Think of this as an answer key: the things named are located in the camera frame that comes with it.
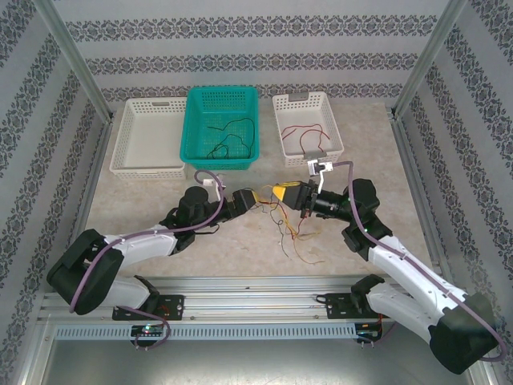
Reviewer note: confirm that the aluminium side rail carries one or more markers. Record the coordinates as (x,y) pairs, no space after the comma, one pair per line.
(86,200)
(404,140)

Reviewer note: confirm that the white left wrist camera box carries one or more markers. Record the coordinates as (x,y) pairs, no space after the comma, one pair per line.
(208,182)

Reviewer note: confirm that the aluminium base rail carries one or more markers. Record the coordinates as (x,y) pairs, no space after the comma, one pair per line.
(256,297)

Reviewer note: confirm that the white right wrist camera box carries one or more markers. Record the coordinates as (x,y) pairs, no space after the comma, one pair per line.
(316,166)

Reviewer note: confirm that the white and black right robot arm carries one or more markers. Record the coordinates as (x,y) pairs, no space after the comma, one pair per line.
(409,272)

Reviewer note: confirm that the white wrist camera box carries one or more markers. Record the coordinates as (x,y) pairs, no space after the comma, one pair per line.
(316,166)
(208,182)

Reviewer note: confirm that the large white plastic basket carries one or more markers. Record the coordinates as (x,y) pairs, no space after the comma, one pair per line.
(148,136)

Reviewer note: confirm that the aluminium frame post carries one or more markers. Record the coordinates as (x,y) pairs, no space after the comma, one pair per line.
(76,60)
(427,60)

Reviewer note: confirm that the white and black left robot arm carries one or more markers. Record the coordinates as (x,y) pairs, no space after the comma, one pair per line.
(148,246)

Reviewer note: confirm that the teal plastic basket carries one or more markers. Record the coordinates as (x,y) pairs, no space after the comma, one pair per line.
(212,108)

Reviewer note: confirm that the grey metal panel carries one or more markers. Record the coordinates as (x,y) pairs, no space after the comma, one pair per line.
(256,361)

